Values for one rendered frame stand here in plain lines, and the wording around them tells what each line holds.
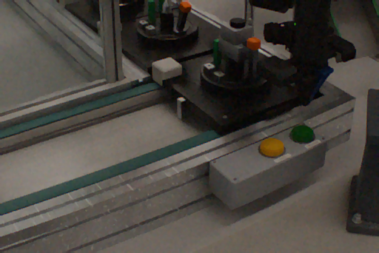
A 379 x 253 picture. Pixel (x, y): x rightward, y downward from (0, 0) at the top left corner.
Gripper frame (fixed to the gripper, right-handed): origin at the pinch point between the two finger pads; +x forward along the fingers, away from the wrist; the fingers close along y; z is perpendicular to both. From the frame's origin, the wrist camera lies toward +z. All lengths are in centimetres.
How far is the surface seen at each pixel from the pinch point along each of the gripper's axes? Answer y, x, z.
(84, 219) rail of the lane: 39.4, 12.6, 4.8
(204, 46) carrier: -5.5, 8.6, 36.3
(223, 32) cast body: 0.1, -1.4, 22.5
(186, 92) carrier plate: 8.6, 8.7, 22.5
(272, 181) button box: 9.3, 13.2, -3.6
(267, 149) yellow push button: 8.6, 8.6, -0.8
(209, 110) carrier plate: 9.0, 8.7, 14.7
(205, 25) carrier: -12.6, 8.7, 45.7
